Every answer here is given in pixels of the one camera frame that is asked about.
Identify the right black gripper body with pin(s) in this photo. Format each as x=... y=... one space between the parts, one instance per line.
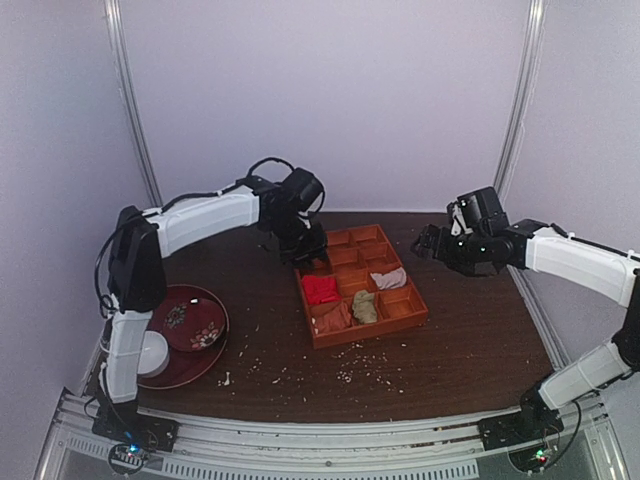
x=435 y=244

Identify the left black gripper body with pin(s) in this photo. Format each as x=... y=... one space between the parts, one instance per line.
x=304 y=252

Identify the red white underwear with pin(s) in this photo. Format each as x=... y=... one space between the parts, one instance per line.
x=320 y=290

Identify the orange compartment tray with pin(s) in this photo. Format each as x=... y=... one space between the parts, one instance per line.
x=353 y=254

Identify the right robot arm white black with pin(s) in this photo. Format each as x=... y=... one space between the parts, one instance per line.
x=541 y=248

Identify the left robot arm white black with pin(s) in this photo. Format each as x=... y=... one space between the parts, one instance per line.
x=142 y=239

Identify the orange rolled cloth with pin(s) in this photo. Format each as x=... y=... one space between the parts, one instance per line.
x=337 y=319

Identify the olive rolled cloth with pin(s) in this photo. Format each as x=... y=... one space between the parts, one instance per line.
x=363 y=307

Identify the red floral plate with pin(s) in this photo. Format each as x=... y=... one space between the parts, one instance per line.
x=192 y=325

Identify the large dark red tray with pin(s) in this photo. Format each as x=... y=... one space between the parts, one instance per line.
x=184 y=368

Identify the white round cup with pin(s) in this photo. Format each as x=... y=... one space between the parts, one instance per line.
x=154 y=356

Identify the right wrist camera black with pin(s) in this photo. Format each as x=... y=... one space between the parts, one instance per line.
x=478 y=212

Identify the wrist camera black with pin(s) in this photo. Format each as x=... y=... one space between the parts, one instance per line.
x=305 y=192
x=478 y=212

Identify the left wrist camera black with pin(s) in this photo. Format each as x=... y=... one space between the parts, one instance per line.
x=305 y=192

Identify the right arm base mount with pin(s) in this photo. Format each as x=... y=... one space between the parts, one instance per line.
x=530 y=423

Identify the aluminium front rail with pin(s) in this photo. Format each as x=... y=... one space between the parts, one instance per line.
x=440 y=448

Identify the right aluminium frame post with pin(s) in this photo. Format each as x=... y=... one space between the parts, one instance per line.
x=524 y=92

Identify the aluminium frame post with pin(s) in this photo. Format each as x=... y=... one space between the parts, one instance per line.
x=118 y=45
x=524 y=92

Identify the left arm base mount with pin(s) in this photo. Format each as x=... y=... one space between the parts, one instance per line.
x=123 y=423

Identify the left aluminium frame post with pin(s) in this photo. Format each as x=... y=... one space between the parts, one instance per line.
x=118 y=45

